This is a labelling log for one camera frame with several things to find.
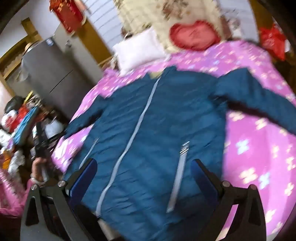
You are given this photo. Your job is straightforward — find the grey cabinet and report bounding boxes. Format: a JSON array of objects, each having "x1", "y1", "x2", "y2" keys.
[{"x1": 6, "y1": 23, "x2": 104, "y2": 121}]

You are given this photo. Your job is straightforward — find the person's left hand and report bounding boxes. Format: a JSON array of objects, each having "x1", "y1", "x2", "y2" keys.
[{"x1": 30, "y1": 158, "x2": 48, "y2": 186}]

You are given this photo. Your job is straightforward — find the pink floral bed sheet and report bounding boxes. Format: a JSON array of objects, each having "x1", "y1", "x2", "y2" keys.
[{"x1": 50, "y1": 40, "x2": 296, "y2": 241}]

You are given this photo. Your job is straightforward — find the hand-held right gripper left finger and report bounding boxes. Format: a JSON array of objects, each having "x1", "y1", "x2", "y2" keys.
[{"x1": 20, "y1": 158, "x2": 102, "y2": 241}]

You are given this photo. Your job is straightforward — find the beige floral blanket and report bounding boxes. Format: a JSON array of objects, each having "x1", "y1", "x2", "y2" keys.
[{"x1": 119, "y1": 0, "x2": 257, "y2": 55}]

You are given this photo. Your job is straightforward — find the red hanging lantern decoration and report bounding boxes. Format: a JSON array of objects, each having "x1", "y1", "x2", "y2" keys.
[{"x1": 50, "y1": 0, "x2": 85, "y2": 35}]

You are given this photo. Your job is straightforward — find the red plastic bag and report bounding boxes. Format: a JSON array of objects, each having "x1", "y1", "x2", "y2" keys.
[{"x1": 258, "y1": 23, "x2": 287, "y2": 61}]

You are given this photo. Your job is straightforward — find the dark teal padded jacket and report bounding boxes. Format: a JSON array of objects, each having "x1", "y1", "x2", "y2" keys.
[{"x1": 62, "y1": 66, "x2": 296, "y2": 241}]

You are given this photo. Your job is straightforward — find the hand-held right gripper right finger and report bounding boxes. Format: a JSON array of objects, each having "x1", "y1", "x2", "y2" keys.
[{"x1": 190, "y1": 159, "x2": 266, "y2": 241}]

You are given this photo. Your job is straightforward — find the straw hat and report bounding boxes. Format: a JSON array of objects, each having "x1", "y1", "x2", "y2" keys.
[{"x1": 23, "y1": 42, "x2": 40, "y2": 55}]

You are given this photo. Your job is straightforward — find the pile of colourful clutter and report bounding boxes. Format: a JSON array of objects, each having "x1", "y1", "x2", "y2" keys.
[{"x1": 0, "y1": 93, "x2": 67, "y2": 176}]

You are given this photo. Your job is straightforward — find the white pillow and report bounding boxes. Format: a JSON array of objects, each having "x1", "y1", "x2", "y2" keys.
[{"x1": 112, "y1": 28, "x2": 167, "y2": 76}]

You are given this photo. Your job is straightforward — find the red heart-shaped cushion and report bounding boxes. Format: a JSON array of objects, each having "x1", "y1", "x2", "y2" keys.
[{"x1": 169, "y1": 20, "x2": 221, "y2": 51}]

